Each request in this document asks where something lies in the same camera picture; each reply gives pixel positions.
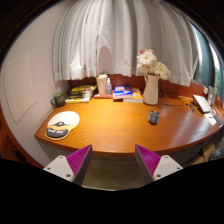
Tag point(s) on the black and grey computer mouse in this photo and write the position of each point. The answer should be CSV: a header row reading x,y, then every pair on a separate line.
x,y
153,117

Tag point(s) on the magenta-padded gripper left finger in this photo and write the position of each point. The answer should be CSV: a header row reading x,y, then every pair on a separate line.
x,y
79,161

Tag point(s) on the clear spray bottle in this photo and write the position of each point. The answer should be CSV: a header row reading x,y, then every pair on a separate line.
x,y
109,87

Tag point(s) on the white curtain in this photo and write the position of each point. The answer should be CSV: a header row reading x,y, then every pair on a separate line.
x,y
123,36

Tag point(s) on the thin red book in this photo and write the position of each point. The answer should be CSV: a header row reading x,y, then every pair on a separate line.
x,y
101,96

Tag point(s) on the white ceramic vase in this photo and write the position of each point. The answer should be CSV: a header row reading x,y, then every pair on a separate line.
x,y
151,91

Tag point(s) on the beige lidded tumbler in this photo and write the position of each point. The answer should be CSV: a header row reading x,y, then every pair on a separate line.
x,y
102,84

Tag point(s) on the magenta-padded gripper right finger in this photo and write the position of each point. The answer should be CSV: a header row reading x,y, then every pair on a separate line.
x,y
148,161

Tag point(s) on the white yellow black mouse pad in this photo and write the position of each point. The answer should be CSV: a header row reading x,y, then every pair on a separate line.
x,y
63,121

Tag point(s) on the dark mug with green inside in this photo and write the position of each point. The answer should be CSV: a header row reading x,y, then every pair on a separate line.
x,y
60,99

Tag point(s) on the orange book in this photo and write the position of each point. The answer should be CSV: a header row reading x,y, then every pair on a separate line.
x,y
137,96

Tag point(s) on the yellow and white book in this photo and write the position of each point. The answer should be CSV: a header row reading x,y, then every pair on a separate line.
x,y
77,99

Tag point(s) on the white flat device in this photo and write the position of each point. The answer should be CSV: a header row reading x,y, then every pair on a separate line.
x,y
202,103

